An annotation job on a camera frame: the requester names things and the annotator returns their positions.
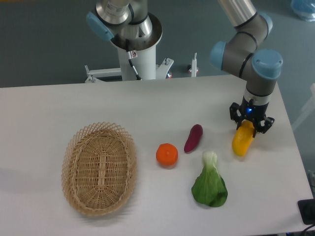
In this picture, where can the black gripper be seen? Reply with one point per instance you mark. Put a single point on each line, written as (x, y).
(252, 112)

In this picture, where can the yellow mango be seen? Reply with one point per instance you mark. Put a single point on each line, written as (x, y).
(243, 138)

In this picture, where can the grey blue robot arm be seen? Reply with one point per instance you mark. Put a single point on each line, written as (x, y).
(239, 57)

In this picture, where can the purple sweet potato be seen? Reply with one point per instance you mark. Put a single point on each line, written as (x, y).
(194, 138)

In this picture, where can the green bok choy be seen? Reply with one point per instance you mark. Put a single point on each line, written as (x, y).
(209, 188)

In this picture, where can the orange tangerine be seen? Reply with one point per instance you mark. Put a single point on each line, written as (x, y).
(167, 156)

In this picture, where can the black device at table edge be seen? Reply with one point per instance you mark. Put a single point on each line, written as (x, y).
(307, 211)

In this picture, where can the blue plastic bag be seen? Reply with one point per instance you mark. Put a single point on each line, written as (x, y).
(304, 9)

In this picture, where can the woven wicker basket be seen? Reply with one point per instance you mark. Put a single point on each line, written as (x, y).
(99, 169)

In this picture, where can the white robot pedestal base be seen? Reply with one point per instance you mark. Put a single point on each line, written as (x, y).
(136, 48)

